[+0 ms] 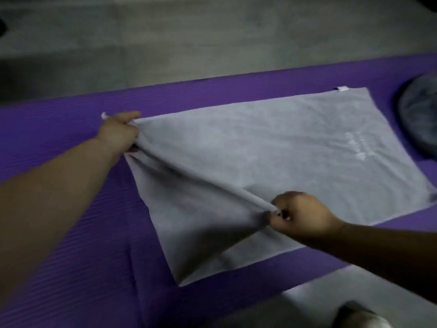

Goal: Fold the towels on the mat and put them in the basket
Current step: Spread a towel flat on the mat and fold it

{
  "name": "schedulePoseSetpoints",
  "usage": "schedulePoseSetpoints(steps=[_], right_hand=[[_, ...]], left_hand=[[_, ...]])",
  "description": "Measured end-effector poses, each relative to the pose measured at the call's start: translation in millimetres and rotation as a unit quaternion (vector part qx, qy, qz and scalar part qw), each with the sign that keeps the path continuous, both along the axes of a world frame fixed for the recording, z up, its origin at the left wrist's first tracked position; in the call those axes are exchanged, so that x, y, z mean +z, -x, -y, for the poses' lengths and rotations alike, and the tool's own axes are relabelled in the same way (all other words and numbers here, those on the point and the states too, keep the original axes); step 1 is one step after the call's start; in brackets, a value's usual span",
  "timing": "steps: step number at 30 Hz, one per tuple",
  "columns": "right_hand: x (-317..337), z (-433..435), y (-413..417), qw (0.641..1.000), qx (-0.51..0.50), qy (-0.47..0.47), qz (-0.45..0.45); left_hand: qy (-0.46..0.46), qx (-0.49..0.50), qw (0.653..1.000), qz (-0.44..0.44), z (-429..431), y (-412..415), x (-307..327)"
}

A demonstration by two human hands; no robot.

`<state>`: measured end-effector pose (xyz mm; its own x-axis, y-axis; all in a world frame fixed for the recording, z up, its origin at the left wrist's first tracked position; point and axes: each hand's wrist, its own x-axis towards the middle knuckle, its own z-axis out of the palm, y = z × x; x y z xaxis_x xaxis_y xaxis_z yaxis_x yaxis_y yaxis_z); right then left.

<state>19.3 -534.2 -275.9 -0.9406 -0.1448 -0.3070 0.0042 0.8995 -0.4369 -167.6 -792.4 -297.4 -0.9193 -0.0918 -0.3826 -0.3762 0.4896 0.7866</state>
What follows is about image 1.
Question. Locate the black equipment foot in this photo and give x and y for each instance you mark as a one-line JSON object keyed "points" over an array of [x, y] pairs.
{"points": [[2, 27]]}

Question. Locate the person's right hand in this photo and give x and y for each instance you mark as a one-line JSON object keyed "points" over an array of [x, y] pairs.
{"points": [[307, 218]]}

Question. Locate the person's left forearm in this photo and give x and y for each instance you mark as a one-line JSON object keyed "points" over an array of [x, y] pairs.
{"points": [[44, 208]]}

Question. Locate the person's left hand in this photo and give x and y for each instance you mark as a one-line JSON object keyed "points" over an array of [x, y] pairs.
{"points": [[117, 136]]}

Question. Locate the dark grey towel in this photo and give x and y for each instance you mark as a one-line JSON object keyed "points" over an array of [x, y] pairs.
{"points": [[421, 116]]}

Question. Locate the purple yoga mat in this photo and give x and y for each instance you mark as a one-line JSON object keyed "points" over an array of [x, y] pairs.
{"points": [[51, 126]]}

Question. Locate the person's right forearm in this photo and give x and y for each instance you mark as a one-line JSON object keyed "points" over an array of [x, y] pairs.
{"points": [[392, 256]]}

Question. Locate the whitish grey towel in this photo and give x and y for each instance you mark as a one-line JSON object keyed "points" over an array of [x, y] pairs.
{"points": [[256, 150]]}

